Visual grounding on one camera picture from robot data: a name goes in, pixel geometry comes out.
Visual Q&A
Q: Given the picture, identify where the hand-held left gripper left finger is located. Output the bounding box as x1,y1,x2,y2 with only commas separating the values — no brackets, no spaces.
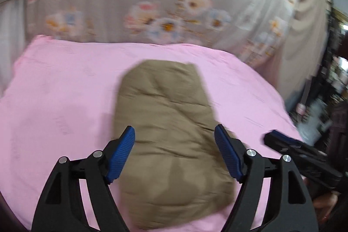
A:
31,126,136,232

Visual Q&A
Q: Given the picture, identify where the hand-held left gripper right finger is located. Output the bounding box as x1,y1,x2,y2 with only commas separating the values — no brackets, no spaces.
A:
214,125,318,232

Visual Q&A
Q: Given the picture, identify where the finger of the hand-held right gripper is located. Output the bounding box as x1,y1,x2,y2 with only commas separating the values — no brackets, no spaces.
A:
263,129,343,189

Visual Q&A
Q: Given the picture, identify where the olive quilted jacket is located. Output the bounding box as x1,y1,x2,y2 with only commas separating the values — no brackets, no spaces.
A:
113,59,237,230

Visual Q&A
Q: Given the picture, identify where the person's right hand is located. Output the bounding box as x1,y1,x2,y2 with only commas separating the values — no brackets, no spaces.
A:
305,178,340,225

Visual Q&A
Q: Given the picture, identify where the dark wooden furniture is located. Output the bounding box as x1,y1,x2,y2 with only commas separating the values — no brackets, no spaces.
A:
325,102,348,175

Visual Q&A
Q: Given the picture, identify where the pink bed sheet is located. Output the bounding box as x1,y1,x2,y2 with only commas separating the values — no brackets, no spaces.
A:
0,35,303,232

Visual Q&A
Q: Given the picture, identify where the cluttered dark shelf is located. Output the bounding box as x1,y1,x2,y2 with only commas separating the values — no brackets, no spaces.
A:
318,4,348,113

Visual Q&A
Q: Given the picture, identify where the beige hanging cloth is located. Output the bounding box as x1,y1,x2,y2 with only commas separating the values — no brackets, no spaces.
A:
280,0,331,102

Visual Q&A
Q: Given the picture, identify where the white satin curtain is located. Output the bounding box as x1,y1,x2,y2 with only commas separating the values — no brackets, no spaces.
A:
0,0,36,91

